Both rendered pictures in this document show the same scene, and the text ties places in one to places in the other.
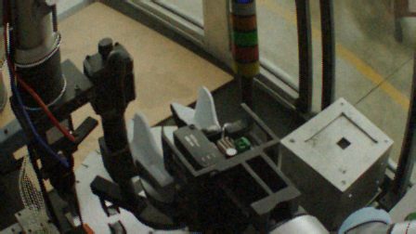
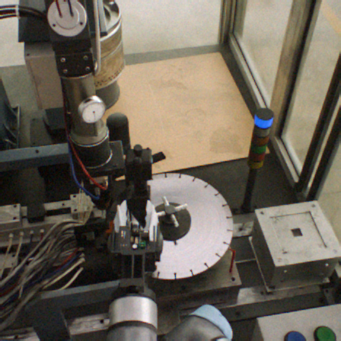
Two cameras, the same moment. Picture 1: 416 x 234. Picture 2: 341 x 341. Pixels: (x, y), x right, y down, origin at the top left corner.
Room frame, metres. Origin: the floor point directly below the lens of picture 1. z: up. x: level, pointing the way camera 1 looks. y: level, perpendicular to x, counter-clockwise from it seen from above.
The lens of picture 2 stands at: (0.03, -0.25, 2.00)
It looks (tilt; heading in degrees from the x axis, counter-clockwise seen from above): 50 degrees down; 26
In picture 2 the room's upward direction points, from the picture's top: straight up
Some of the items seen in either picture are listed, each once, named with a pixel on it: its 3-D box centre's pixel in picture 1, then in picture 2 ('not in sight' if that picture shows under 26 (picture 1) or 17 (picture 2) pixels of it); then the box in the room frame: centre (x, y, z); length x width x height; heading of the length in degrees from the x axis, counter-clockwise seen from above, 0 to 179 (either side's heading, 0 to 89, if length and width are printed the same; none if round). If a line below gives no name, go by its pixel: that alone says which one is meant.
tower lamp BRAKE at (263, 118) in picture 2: not in sight; (263, 118); (0.95, -0.07, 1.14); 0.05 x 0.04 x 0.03; 36
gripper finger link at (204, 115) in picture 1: (202, 117); (151, 216); (0.47, 0.00, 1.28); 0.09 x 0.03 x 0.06; 18
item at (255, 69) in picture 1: (246, 62); (255, 159); (0.95, -0.07, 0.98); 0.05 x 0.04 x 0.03; 36
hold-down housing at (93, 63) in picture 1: (111, 110); (139, 178); (0.61, 0.11, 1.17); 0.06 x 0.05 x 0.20; 117
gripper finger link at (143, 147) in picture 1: (145, 139); (120, 216); (0.44, 0.05, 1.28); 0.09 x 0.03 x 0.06; 37
